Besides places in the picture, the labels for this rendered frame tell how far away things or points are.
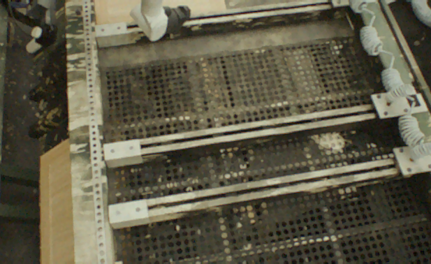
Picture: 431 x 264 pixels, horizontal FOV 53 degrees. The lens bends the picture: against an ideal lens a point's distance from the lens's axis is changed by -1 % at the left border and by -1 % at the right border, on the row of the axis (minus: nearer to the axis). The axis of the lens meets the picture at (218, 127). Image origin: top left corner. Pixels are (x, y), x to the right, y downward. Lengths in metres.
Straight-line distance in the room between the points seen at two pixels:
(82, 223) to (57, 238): 0.54
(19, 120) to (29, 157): 0.22
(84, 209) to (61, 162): 0.64
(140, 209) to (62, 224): 0.63
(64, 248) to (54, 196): 0.26
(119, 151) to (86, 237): 0.31
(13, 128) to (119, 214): 1.27
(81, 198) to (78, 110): 0.34
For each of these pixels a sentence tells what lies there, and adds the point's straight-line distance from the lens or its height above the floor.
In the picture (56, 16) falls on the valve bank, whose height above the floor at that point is 0.74.
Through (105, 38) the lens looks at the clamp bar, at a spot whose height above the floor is 0.95.
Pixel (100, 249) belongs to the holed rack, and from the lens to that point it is 1.48.
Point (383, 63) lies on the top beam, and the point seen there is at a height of 1.79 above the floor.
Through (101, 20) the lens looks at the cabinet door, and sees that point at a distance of 1.98.
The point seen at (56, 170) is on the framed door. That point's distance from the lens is 2.15.
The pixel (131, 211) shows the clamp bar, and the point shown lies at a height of 0.99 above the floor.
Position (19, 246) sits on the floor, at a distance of 2.39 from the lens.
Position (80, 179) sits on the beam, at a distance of 1.57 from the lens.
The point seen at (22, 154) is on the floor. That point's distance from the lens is 2.57.
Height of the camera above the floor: 1.99
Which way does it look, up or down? 28 degrees down
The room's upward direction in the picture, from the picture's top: 62 degrees clockwise
